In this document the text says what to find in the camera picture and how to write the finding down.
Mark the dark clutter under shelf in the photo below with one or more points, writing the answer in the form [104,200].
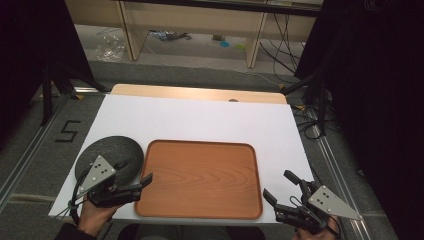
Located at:
[170,35]

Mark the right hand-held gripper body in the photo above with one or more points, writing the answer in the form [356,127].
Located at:
[328,203]

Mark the light wooden shelf unit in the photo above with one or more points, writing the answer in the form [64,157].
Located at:
[193,20]

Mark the aluminium floor rail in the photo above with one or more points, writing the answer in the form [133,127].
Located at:
[336,170]
[30,156]

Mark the green round disc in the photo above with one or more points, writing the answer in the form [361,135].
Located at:
[240,47]

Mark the black metal stand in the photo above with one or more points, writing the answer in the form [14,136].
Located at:
[321,106]
[46,96]

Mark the white board sheet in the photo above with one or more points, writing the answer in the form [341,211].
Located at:
[200,120]

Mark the clear plastic bag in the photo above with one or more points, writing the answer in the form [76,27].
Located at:
[110,48]

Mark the dark round plate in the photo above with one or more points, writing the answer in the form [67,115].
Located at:
[110,148]

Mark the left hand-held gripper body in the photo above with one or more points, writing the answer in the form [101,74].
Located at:
[100,171]

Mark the person's right hand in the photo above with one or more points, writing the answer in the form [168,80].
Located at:
[316,236]

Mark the person's left hand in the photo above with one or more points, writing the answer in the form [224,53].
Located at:
[94,218]

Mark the brown wooden tray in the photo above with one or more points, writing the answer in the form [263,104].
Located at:
[200,180]

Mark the light wooden table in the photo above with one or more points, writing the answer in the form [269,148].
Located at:
[186,92]

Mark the black curtain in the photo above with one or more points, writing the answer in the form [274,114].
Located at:
[376,100]
[33,50]

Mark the blue round disc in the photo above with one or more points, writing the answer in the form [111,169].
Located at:
[224,44]

